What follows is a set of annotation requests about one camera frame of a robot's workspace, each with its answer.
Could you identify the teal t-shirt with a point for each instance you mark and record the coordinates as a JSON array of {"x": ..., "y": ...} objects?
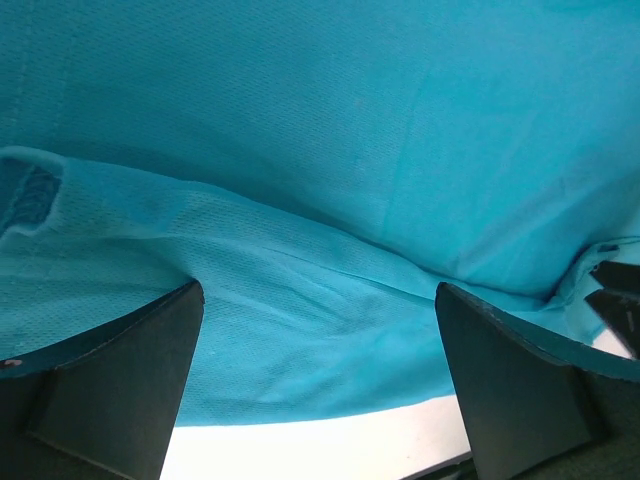
[{"x": 319, "y": 167}]

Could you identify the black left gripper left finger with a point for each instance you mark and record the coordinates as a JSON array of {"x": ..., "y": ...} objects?
[{"x": 101, "y": 404}]

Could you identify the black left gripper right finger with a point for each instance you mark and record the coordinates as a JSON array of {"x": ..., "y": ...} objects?
[{"x": 535, "y": 404}]

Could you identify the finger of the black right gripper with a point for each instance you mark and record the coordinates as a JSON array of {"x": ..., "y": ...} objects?
[
  {"x": 620, "y": 312},
  {"x": 617, "y": 276}
]

